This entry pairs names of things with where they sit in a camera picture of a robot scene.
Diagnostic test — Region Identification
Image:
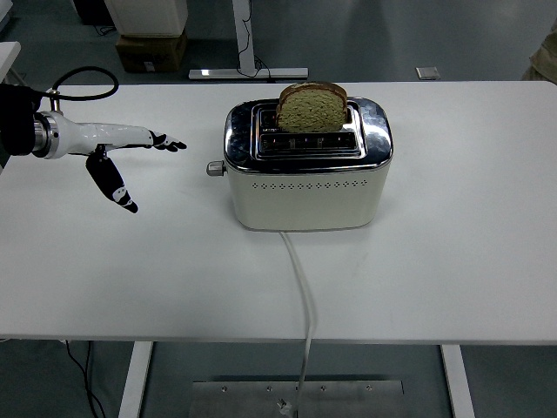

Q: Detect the robot hand, white shell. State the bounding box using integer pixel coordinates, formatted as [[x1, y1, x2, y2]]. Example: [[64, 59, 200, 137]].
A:
[[54, 113, 188, 214]]

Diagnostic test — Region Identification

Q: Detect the cream and chrome toaster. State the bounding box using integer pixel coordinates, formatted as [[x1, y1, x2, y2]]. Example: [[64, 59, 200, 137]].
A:
[[205, 96, 394, 233]]

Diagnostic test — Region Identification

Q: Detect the brown cardboard box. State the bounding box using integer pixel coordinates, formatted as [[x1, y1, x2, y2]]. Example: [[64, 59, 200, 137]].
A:
[[115, 30, 189, 73]]

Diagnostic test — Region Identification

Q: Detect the white side table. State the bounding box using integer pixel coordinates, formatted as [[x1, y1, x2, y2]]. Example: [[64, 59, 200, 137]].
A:
[[0, 41, 23, 86]]

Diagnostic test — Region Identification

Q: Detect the black box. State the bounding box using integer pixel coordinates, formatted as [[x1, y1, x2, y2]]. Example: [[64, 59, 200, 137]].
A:
[[72, 0, 115, 26]]

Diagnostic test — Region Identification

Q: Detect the white cabinet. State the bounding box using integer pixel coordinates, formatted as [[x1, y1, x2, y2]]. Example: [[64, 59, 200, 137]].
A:
[[103, 0, 190, 37]]

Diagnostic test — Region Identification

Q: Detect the white T-shaped desk leg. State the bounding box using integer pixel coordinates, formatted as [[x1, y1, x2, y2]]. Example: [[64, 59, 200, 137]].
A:
[[188, 0, 310, 82]]

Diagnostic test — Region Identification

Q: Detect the brown bread slice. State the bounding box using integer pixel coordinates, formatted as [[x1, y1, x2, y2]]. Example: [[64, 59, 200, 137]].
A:
[[275, 80, 349, 134]]

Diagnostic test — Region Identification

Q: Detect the white table leg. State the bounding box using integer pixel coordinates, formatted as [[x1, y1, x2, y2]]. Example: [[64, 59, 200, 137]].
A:
[[439, 344, 476, 418], [117, 340, 154, 418]]

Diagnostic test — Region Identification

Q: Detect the grey metal plate with screws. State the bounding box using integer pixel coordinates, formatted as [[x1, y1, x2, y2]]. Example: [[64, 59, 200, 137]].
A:
[[191, 380, 405, 418]]

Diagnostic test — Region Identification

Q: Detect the black cable on desk leg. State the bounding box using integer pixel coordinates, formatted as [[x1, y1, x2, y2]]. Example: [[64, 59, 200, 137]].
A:
[[236, 0, 279, 84]]

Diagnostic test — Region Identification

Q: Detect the thin black cable under table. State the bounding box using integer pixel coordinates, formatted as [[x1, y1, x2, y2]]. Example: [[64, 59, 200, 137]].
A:
[[64, 340, 108, 418]]

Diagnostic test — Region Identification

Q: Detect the white toaster power cord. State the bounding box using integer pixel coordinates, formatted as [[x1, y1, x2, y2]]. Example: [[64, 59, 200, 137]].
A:
[[278, 231, 321, 413]]

